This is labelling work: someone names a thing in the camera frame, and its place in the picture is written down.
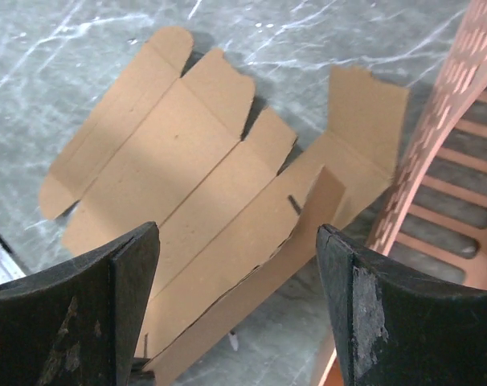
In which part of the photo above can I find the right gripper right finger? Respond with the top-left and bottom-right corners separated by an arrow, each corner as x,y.
316,224 -> 487,385

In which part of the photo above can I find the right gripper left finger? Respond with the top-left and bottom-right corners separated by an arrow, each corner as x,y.
0,222 -> 160,385

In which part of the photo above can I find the cardboard box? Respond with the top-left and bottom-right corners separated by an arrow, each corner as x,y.
39,27 -> 409,385

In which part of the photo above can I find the orange plastic file organizer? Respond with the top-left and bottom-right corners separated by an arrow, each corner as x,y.
319,0 -> 487,386

